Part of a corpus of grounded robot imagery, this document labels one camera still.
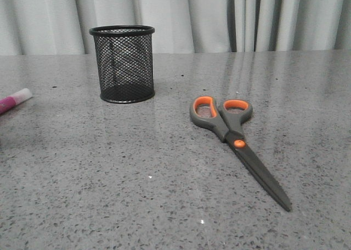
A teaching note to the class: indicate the black mesh pen cup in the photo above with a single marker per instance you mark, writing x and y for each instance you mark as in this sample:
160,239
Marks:
125,62

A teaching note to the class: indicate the pink highlighter pen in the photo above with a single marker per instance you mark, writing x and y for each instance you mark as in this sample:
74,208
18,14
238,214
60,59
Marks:
15,99

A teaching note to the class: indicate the grey orange handled scissors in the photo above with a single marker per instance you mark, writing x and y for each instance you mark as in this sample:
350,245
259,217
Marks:
225,121

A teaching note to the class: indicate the grey pleated curtain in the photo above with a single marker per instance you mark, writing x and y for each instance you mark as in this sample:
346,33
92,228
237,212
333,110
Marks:
43,27

